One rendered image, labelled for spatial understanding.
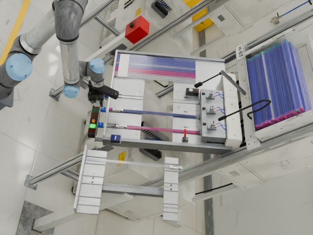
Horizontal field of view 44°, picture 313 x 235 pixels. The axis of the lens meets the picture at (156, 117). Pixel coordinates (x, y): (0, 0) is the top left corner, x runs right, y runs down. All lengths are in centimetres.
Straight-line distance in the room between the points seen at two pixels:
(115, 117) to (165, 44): 146
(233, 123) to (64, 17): 108
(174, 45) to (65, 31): 199
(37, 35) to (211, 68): 116
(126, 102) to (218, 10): 135
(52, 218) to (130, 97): 84
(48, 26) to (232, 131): 109
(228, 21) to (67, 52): 191
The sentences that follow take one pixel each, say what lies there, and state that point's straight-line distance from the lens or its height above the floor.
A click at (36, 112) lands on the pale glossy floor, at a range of 289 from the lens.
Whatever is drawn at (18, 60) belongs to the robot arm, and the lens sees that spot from 192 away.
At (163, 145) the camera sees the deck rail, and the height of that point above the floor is 94.
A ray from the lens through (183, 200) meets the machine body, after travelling 273.
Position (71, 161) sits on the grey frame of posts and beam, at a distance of 232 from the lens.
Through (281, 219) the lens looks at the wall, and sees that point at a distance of 360.
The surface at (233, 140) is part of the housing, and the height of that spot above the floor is 125.
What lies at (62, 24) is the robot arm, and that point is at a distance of 166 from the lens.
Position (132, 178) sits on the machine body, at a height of 54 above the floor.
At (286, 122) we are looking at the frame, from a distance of 200.
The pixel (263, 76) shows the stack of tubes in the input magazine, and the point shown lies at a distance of 225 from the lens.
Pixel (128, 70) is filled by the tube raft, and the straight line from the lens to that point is 245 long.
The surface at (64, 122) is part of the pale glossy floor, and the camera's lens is 300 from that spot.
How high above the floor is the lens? 214
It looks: 33 degrees down
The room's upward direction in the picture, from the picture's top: 64 degrees clockwise
